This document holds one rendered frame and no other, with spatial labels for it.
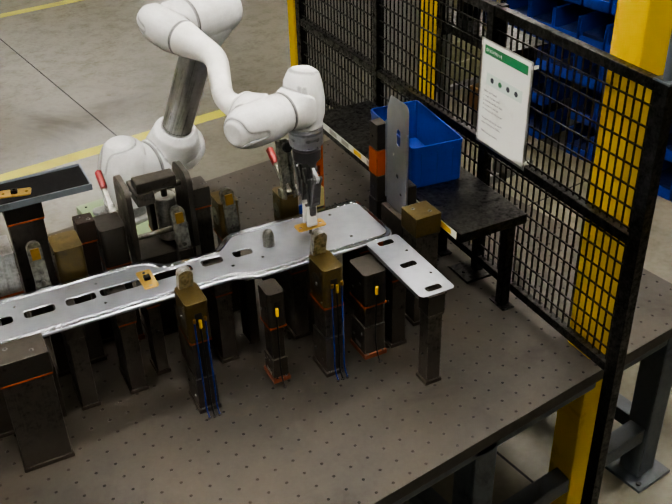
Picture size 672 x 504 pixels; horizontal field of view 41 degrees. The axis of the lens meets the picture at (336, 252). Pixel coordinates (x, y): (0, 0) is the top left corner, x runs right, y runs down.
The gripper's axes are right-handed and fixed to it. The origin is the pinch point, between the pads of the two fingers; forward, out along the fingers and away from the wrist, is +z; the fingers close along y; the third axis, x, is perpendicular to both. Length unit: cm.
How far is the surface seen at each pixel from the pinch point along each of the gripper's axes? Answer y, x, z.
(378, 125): -13.8, 29.2, -13.3
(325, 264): 22.2, -6.3, 1.9
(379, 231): 8.8, 16.8, 6.5
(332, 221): -2.3, 7.9, 6.5
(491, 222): 23.9, 43.1, 3.5
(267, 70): -352, 132, 107
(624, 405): 36, 95, 84
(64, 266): -11, -65, 3
